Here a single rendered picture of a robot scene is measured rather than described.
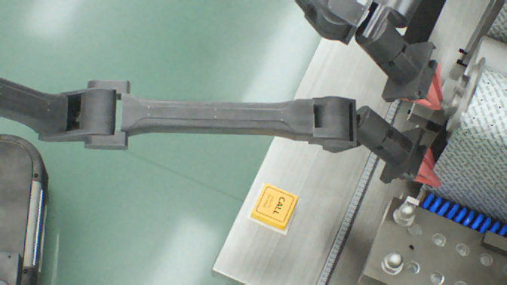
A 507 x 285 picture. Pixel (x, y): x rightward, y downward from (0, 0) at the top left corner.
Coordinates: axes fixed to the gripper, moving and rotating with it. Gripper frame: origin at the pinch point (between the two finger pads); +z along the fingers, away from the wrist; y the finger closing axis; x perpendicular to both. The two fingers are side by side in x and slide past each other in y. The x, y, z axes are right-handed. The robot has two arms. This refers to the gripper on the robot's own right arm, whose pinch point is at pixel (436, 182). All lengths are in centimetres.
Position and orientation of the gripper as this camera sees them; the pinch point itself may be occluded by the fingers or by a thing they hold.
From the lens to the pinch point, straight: 153.7
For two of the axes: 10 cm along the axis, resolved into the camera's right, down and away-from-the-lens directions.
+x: 5.2, -1.9, -8.3
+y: -4.0, 8.1, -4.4
